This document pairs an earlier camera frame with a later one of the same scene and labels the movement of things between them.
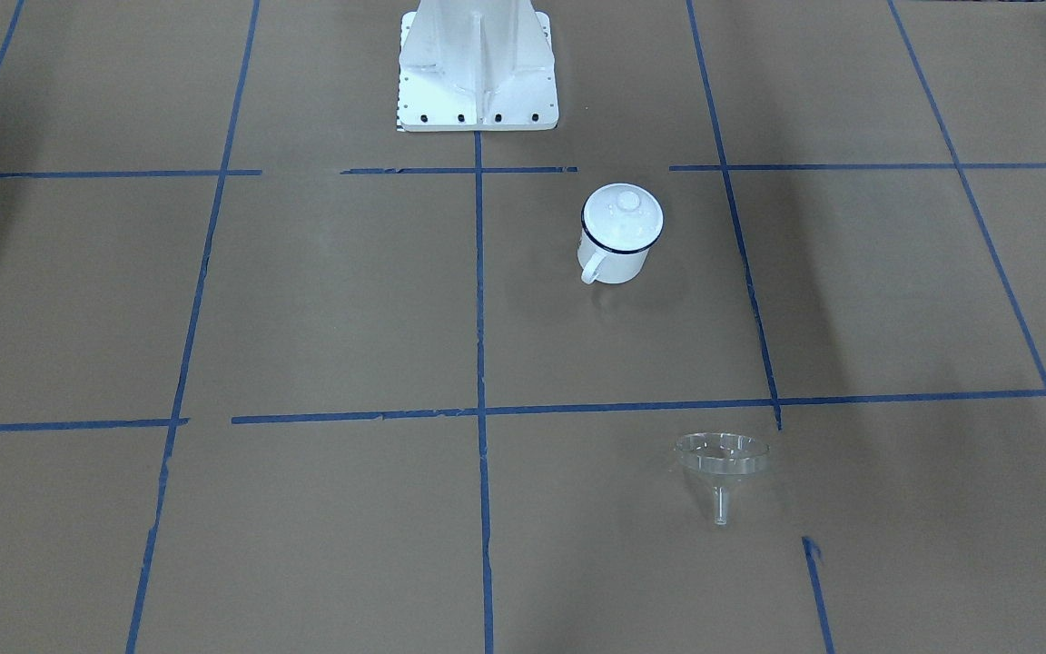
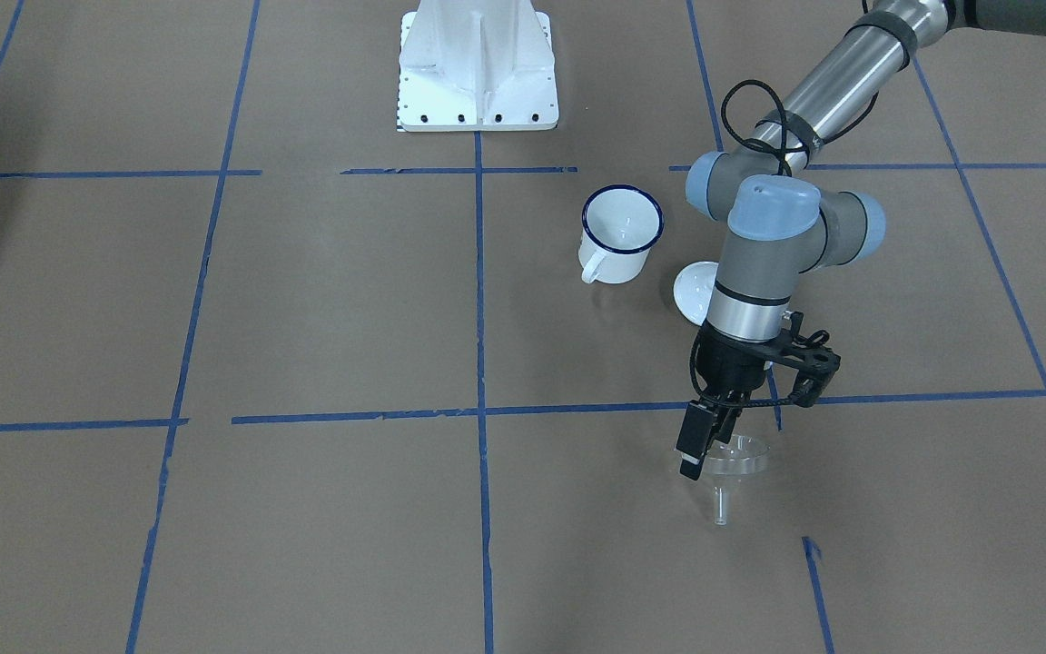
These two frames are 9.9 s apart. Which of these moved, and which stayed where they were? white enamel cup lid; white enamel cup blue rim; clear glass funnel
Moved: white enamel cup lid
Stayed: white enamel cup blue rim; clear glass funnel
